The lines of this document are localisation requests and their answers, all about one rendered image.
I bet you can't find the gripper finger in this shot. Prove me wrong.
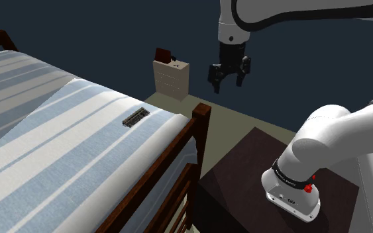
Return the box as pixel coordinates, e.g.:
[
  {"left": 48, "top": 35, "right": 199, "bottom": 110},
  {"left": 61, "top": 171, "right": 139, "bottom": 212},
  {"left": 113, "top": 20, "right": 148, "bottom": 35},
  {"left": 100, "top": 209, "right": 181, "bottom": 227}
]
[
  {"left": 207, "top": 64, "right": 228, "bottom": 95},
  {"left": 235, "top": 55, "right": 252, "bottom": 87}
]

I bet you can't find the beige chest of drawers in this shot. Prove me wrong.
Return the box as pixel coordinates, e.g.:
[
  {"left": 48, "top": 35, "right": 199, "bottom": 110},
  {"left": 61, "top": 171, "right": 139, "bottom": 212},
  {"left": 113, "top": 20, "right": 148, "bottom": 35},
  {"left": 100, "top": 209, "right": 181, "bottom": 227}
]
[{"left": 152, "top": 47, "right": 190, "bottom": 102}]

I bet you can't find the dark grey remote control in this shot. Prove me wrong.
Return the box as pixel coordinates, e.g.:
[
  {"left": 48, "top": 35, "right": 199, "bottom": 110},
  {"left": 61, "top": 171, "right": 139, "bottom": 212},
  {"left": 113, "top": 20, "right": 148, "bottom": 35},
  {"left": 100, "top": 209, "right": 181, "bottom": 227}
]
[{"left": 122, "top": 107, "right": 151, "bottom": 128}]

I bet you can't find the dark robot stand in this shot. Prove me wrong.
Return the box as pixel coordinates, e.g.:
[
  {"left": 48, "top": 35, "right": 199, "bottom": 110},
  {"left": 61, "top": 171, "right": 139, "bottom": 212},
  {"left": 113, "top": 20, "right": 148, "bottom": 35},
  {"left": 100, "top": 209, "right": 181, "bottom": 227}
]
[{"left": 193, "top": 126, "right": 360, "bottom": 233}]

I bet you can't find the wooden bed with striped bedding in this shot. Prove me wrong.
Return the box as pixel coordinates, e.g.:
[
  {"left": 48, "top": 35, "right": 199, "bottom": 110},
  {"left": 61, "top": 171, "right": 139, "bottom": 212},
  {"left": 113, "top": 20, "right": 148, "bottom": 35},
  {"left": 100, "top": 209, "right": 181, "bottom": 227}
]
[{"left": 0, "top": 29, "right": 212, "bottom": 233}]

